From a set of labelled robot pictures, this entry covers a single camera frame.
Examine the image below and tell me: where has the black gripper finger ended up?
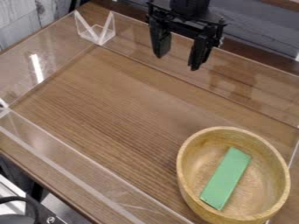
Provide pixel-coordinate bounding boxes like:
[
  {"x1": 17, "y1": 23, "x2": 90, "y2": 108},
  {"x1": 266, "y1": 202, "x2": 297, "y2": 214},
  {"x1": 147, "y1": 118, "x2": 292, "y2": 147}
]
[
  {"x1": 189, "y1": 35, "x2": 213, "y2": 71},
  {"x1": 150, "y1": 17, "x2": 173, "y2": 58}
]

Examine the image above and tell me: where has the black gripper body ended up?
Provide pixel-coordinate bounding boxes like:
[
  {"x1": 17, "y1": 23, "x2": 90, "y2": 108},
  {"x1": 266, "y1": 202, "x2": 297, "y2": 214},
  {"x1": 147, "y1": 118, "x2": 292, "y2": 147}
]
[{"x1": 147, "y1": 0, "x2": 227, "y2": 47}]

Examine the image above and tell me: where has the green rectangular block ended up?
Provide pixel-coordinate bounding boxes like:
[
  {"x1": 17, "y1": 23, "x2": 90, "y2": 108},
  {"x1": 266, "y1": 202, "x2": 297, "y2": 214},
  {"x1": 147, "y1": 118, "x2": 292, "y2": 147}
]
[{"x1": 199, "y1": 147, "x2": 251, "y2": 211}]

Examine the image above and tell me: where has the brown wooden bowl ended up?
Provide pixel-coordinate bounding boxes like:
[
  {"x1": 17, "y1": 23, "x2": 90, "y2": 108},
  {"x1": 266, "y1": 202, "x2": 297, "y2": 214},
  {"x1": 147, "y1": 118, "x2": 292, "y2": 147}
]
[{"x1": 177, "y1": 126, "x2": 292, "y2": 224}]

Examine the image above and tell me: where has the clear acrylic corner bracket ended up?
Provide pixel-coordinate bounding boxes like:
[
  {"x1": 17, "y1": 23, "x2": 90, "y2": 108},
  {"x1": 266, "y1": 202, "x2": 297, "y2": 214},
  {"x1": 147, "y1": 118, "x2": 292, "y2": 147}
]
[{"x1": 74, "y1": 10, "x2": 117, "y2": 46}]

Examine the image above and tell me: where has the clear acrylic tray wall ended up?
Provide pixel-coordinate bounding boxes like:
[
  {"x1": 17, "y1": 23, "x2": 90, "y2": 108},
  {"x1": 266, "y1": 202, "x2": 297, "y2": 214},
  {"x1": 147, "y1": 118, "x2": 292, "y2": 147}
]
[{"x1": 0, "y1": 105, "x2": 194, "y2": 224}]

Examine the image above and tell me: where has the black cable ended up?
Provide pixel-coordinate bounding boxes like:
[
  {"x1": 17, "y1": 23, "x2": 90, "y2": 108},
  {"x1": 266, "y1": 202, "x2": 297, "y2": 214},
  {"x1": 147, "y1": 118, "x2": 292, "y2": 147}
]
[{"x1": 0, "y1": 195, "x2": 41, "y2": 224}]

